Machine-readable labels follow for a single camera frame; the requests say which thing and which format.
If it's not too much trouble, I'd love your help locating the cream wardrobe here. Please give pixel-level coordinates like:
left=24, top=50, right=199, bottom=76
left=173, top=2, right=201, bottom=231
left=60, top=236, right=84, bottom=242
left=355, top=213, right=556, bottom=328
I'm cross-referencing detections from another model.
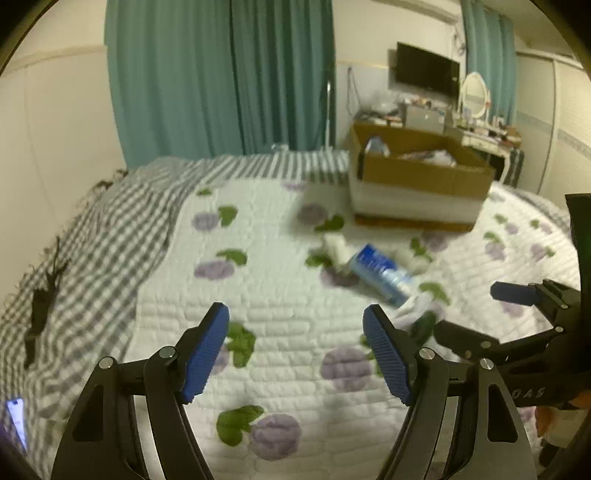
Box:
left=514, top=50, right=591, bottom=209

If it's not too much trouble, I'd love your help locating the hanging wall cable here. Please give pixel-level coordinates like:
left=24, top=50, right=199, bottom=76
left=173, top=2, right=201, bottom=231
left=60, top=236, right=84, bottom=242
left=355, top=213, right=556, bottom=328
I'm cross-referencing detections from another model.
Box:
left=346, top=66, right=363, bottom=121

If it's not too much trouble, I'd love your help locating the round white vanity mirror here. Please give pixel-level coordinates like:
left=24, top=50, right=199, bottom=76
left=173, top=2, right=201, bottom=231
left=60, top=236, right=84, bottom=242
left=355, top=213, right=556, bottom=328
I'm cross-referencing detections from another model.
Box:
left=459, top=72, right=491, bottom=119

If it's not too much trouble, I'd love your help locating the white floral quilt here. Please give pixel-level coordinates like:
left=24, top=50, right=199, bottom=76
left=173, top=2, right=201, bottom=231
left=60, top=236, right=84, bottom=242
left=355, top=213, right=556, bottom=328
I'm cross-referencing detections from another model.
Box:
left=133, top=152, right=588, bottom=480

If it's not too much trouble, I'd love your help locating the metal pole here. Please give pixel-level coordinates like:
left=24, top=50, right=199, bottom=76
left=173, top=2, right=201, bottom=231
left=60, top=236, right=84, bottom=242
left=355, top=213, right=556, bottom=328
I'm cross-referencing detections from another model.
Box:
left=325, top=78, right=334, bottom=149

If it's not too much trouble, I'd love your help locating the white rolled sock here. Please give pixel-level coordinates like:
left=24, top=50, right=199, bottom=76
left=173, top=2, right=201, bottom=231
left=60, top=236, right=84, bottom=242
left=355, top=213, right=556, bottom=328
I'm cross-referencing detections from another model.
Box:
left=322, top=234, right=356, bottom=274

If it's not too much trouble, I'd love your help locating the white crumpled fabric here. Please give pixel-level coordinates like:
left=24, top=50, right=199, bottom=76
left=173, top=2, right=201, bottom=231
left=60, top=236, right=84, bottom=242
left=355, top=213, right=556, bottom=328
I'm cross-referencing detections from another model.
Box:
left=397, top=150, right=458, bottom=168

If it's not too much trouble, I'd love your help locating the white cloth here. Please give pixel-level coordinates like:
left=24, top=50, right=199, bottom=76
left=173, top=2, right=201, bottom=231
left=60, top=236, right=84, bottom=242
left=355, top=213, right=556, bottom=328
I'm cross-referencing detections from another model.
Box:
left=392, top=292, right=447, bottom=343

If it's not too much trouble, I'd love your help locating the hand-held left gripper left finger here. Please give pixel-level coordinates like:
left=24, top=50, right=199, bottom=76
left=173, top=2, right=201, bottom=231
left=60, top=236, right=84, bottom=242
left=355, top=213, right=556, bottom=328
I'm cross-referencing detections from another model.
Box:
left=50, top=302, right=230, bottom=480

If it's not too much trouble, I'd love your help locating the brown cardboard box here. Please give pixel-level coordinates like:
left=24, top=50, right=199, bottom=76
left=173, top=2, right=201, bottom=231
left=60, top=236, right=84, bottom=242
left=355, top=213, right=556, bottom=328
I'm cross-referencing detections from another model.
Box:
left=347, top=122, right=498, bottom=200

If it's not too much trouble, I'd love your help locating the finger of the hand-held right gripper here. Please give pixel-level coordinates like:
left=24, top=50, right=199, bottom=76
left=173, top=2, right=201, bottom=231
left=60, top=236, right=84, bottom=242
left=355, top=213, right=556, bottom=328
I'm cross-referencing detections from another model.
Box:
left=433, top=319, right=567, bottom=366
left=490, top=279, right=583, bottom=326

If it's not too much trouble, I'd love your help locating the black wall television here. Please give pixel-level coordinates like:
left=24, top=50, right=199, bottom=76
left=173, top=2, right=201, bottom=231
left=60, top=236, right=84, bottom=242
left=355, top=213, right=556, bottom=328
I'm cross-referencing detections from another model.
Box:
left=396, top=42, right=461, bottom=99

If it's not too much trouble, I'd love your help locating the lit phone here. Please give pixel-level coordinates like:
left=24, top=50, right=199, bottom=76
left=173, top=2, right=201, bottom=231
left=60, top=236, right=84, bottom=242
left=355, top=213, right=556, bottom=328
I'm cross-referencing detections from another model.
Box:
left=6, top=399, right=29, bottom=452

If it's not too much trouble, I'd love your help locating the clear plastic bag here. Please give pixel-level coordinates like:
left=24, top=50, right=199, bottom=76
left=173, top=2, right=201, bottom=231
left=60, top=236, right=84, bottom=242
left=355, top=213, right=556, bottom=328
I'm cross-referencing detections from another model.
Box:
left=369, top=89, right=405, bottom=116

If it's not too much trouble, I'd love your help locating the grey checked blanket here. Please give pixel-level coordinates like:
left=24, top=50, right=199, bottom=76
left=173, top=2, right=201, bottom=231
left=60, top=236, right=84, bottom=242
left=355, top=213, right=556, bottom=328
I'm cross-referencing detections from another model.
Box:
left=0, top=151, right=352, bottom=480

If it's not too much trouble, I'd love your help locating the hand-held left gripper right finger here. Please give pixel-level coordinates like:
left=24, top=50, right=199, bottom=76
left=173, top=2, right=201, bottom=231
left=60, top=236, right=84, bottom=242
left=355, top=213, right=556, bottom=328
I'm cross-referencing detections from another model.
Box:
left=362, top=303, right=539, bottom=480

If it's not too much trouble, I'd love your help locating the narrow teal curtain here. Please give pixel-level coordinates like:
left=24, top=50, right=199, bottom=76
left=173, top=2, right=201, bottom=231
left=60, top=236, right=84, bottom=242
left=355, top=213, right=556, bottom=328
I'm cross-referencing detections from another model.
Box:
left=461, top=0, right=517, bottom=123

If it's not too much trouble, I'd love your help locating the silver laptop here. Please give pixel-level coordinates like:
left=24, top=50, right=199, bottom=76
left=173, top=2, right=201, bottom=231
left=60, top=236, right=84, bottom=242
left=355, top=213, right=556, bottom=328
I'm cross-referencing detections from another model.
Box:
left=405, top=103, right=454, bottom=135

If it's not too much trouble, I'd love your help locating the white dressing table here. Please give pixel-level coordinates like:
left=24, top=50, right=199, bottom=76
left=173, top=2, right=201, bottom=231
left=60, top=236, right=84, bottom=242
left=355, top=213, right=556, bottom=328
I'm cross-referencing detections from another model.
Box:
left=445, top=124, right=526, bottom=186

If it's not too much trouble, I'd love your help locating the wide teal curtain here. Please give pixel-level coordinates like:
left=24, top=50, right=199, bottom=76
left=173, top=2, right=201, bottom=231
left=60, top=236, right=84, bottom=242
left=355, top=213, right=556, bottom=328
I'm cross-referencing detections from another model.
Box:
left=105, top=0, right=336, bottom=169

